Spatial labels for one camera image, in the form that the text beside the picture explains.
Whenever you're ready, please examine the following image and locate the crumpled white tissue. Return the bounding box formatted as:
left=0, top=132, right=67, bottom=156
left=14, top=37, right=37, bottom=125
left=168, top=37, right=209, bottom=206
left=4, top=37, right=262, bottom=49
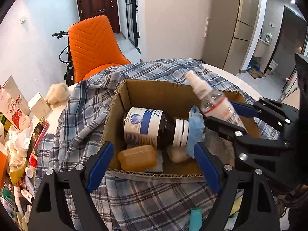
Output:
left=5, top=125, right=30, bottom=164

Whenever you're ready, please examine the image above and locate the orange chair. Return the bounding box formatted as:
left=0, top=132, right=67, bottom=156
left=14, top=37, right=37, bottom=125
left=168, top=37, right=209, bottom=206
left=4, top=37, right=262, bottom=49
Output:
left=68, top=15, right=131, bottom=83

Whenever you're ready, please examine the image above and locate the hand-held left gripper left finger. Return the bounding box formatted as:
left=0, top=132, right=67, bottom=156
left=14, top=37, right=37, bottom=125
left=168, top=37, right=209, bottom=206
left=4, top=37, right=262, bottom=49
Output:
left=28, top=141, right=115, bottom=231

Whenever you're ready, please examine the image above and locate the orange soap box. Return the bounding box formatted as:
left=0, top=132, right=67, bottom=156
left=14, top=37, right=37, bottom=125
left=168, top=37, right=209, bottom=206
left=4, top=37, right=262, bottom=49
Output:
left=118, top=145, right=158, bottom=171

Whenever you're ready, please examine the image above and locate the beige fluffy puff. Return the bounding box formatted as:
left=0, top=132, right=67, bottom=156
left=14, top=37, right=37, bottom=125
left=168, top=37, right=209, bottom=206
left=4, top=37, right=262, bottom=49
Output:
left=46, top=83, right=70, bottom=106

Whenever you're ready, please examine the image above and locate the teal sachet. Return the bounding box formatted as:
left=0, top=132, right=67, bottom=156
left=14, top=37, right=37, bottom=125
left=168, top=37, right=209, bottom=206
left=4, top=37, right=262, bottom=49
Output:
left=189, top=207, right=202, bottom=231

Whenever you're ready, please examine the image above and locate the beige refrigerator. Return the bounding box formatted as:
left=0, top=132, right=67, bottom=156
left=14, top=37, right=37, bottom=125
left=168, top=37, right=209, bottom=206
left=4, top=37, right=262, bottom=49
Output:
left=223, top=0, right=260, bottom=75

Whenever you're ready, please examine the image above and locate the white cotton wad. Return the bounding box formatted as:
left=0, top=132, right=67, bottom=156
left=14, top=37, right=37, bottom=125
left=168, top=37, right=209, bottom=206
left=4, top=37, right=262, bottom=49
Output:
left=167, top=146, right=190, bottom=164

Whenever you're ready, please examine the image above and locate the white wall fixture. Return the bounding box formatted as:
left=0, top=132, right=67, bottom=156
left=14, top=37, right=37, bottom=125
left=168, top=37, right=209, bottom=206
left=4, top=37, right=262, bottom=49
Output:
left=204, top=17, right=211, bottom=38

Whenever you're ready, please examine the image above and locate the clear spray bottle red label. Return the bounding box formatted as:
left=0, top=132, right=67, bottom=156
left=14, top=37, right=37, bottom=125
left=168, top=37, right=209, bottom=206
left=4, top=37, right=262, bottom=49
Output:
left=185, top=71, right=248, bottom=134

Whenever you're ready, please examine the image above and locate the cardboard box with pastry print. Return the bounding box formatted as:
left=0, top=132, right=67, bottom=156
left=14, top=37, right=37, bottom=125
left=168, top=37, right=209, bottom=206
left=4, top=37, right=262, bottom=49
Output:
left=101, top=79, right=261, bottom=177

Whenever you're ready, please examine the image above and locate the blue plaid cloth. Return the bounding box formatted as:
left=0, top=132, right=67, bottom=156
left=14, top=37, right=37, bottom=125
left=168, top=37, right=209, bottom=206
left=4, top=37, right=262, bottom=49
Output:
left=34, top=58, right=282, bottom=231

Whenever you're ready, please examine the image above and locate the white vanity cabinet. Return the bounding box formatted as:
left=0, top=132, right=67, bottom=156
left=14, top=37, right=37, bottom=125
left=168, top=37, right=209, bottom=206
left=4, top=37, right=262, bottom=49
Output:
left=254, top=38, right=271, bottom=58

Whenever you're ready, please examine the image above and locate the white milk bottle strawberry print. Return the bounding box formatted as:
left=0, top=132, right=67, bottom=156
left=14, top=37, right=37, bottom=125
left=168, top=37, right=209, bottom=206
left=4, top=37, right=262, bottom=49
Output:
left=0, top=89, right=32, bottom=130

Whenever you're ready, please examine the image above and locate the yellow green pouch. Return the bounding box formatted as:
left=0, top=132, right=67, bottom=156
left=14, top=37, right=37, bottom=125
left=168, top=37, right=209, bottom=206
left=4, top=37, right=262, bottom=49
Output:
left=8, top=159, right=27, bottom=186

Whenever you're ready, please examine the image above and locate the dark brown door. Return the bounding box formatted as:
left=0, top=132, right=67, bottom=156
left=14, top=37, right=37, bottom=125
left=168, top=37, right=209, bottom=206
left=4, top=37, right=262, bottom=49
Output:
left=75, top=0, right=121, bottom=34

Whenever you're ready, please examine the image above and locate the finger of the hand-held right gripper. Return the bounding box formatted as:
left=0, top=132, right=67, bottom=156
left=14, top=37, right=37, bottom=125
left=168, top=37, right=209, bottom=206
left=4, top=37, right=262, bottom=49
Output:
left=231, top=97, right=299, bottom=128
left=206, top=116, right=296, bottom=172

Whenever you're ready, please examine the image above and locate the black framed glass door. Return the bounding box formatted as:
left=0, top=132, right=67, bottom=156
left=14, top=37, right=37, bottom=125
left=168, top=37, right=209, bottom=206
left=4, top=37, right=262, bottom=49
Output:
left=124, top=0, right=140, bottom=47

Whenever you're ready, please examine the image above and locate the small white box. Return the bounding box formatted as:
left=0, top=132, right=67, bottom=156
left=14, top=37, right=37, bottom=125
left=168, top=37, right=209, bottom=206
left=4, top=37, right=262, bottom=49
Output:
left=28, top=92, right=53, bottom=119

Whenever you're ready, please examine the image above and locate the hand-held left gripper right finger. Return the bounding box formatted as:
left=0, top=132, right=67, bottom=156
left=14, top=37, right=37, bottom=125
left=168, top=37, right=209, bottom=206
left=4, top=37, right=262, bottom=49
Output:
left=194, top=142, right=281, bottom=231

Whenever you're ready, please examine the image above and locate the green label bottle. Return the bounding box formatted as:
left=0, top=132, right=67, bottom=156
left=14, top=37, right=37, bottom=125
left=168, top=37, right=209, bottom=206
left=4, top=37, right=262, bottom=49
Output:
left=0, top=185, right=18, bottom=219

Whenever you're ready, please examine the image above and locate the dark brown bottle white cap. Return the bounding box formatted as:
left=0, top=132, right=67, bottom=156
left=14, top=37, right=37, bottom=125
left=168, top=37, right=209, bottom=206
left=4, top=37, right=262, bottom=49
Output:
left=123, top=107, right=189, bottom=150

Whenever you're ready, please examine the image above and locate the black gold tube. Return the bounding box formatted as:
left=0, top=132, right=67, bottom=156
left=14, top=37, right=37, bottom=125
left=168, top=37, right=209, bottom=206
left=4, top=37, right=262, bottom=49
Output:
left=31, top=117, right=50, bottom=147

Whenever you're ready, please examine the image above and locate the blue glove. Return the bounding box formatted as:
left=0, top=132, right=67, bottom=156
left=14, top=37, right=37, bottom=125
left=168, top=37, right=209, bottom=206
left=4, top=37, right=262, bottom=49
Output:
left=185, top=105, right=206, bottom=159

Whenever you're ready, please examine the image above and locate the dark bathroom door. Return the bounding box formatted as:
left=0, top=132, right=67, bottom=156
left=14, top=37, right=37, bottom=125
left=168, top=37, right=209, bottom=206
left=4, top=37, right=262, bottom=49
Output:
left=266, top=5, right=308, bottom=75

